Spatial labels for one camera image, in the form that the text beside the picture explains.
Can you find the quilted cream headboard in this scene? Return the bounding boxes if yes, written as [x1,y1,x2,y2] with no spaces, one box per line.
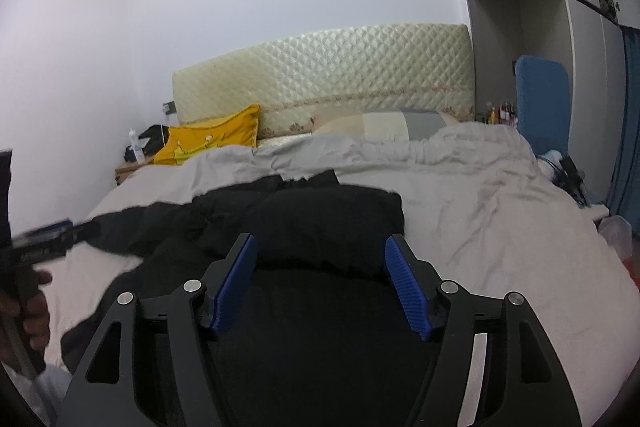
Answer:
[172,24,475,140]

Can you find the person's left hand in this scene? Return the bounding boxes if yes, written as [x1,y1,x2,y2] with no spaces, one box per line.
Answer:
[0,271,53,365]

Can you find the black garment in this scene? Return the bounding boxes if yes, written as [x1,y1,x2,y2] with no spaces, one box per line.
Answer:
[60,170,435,427]

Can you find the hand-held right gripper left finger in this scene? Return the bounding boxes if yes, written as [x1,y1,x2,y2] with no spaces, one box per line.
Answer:
[56,232,259,427]

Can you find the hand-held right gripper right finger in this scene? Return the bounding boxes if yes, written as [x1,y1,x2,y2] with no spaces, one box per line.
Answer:
[384,233,583,427]

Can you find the grey wardrobe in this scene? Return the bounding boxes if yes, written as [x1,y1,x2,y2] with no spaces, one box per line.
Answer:
[440,0,640,208]

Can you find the blue ironing board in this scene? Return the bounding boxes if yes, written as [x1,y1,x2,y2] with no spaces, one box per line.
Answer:
[515,55,572,158]

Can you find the group of small bottles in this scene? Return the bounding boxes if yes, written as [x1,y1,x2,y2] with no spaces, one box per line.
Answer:
[480,102,518,126]

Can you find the black cables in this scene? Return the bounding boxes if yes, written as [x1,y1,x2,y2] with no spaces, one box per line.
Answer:
[539,153,593,210]

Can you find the patchwork grey beige pillow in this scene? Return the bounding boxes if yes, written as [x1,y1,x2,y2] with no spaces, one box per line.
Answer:
[311,109,458,142]

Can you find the yellow pillow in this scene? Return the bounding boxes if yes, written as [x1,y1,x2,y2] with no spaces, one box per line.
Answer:
[152,104,262,166]

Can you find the wooden nightstand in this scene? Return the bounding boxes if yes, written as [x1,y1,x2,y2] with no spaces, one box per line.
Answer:
[115,160,151,188]

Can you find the clear plastic bag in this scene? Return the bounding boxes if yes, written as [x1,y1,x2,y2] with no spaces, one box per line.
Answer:
[598,215,635,261]

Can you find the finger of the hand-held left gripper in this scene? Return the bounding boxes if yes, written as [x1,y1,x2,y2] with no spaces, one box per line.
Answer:
[11,218,103,258]

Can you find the black bag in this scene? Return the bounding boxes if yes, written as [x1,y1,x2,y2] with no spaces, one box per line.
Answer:
[124,124,172,164]

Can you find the white lotion bottle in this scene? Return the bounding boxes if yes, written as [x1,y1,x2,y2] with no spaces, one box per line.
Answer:
[127,128,146,164]

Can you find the blue curtain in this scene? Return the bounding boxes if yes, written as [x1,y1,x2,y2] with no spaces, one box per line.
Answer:
[606,25,640,228]

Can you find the light grey duvet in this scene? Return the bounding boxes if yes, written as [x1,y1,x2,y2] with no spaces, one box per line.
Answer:
[30,123,640,427]

